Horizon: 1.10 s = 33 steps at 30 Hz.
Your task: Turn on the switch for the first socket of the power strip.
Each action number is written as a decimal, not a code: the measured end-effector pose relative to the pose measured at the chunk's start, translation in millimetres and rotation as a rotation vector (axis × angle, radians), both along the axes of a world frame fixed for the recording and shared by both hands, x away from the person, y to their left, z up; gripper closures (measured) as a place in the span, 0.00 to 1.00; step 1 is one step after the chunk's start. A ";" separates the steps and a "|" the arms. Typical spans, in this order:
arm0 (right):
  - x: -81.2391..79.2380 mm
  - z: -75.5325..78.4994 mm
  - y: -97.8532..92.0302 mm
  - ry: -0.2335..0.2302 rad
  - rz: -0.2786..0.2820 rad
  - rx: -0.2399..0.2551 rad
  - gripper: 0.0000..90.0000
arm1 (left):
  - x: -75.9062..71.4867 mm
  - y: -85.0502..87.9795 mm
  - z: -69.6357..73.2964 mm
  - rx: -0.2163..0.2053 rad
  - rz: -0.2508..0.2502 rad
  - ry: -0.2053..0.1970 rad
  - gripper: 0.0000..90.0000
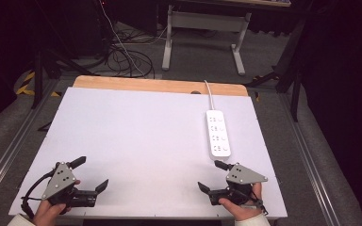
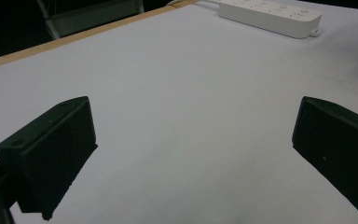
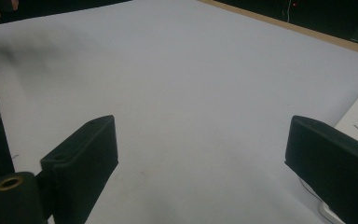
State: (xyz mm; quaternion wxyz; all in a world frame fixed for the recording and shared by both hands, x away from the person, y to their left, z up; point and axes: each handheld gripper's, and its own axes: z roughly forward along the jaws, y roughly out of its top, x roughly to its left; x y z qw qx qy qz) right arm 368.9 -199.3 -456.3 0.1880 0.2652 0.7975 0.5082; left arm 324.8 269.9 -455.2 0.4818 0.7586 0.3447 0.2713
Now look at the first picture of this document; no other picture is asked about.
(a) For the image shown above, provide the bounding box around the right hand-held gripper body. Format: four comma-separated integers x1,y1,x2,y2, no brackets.
207,162,269,206

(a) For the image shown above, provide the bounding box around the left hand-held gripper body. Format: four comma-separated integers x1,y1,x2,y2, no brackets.
41,161,98,209

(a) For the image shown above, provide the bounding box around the white power strip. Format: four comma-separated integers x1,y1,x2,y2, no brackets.
205,109,232,161

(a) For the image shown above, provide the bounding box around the person's right hand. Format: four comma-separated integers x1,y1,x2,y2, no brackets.
219,182,263,222

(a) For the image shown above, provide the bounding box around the person's left hand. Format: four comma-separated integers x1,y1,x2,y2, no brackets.
32,200,73,226

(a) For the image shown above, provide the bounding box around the white board sheet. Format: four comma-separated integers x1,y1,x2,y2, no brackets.
8,87,288,219

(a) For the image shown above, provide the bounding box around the black metal stand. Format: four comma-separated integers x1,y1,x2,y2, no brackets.
244,18,305,121
31,46,100,109

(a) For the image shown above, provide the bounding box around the yellow black floor tape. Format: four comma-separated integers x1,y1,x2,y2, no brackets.
15,71,62,98

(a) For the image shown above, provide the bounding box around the white-framed desk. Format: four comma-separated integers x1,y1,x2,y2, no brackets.
161,0,291,76

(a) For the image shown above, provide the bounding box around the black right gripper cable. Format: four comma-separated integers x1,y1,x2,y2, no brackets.
248,191,269,216

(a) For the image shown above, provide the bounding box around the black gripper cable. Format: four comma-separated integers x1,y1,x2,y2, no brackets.
248,191,269,216
21,170,56,219

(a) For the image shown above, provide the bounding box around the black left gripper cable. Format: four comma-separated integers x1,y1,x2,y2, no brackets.
21,170,56,219

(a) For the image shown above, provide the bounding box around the aluminium floor rail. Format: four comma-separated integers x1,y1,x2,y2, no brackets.
279,93,337,226
0,78,60,202

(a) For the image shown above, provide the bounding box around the white power strip cable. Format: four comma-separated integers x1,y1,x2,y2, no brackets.
204,79,216,111

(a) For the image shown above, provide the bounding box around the black floor cable bundle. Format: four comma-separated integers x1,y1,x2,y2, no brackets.
107,43,156,79

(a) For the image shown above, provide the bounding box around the thin white floor cable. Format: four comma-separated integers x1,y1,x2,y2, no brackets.
98,0,145,76

